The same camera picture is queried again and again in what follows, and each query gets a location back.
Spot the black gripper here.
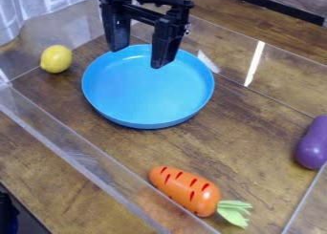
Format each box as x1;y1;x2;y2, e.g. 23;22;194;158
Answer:
101;0;194;69

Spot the orange toy carrot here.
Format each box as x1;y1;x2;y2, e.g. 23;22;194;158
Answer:
149;166;253;229

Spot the yellow toy lemon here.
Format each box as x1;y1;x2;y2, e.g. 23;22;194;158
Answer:
41;45;74;74

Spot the blue round plate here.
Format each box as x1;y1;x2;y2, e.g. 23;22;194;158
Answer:
82;44;215;129

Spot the white curtain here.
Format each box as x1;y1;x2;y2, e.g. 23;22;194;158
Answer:
0;0;86;46

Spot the purple toy eggplant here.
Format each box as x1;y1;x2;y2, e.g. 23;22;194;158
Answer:
296;115;327;169

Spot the clear acrylic enclosure wall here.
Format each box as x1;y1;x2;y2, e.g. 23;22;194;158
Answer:
0;0;327;234

